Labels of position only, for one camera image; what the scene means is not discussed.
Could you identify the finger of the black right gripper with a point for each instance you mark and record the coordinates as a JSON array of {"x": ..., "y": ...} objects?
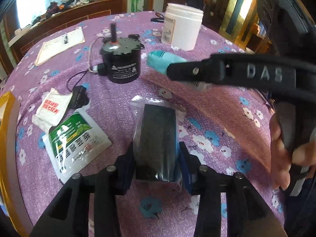
[{"x": 254, "y": 71}]

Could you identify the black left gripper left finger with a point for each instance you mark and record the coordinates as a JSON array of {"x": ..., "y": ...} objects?
[{"x": 68, "y": 212}]

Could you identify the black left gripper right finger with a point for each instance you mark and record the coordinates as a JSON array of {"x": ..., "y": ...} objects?
[{"x": 247, "y": 212}]

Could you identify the green white seed packet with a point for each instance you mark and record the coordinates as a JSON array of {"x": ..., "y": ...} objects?
[{"x": 73, "y": 144}]

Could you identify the teal tube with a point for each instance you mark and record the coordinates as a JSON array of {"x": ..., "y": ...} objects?
[{"x": 160, "y": 60}]

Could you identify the black item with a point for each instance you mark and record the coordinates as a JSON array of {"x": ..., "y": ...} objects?
[{"x": 156, "y": 141}]

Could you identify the white red-text sachet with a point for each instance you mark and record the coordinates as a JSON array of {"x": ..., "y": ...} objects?
[{"x": 52, "y": 110}]

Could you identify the person's right hand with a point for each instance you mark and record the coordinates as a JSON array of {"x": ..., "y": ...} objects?
[{"x": 281, "y": 159}]

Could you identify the yellow-rimmed white storage box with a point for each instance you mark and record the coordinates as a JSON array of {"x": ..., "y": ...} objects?
[{"x": 10, "y": 188}]

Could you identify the white plastic jar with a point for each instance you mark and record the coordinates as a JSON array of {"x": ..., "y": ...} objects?
[{"x": 181, "y": 26}]

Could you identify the black electric motor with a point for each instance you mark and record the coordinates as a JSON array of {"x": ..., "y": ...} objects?
[{"x": 121, "y": 57}]

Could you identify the purple floral tablecloth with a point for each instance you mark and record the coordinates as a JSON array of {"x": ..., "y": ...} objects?
[{"x": 227, "y": 128}]

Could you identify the wooden cabinet shelf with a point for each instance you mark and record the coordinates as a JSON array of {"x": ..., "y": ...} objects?
[{"x": 64, "y": 20}]

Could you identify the white paper notepad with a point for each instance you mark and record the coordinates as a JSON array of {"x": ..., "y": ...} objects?
[{"x": 56, "y": 46}]

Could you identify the black marker pen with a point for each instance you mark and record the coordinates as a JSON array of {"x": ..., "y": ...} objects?
[{"x": 65, "y": 38}]

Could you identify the small black adapter with cable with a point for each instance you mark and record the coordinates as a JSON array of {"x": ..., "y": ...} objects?
[{"x": 79, "y": 93}]

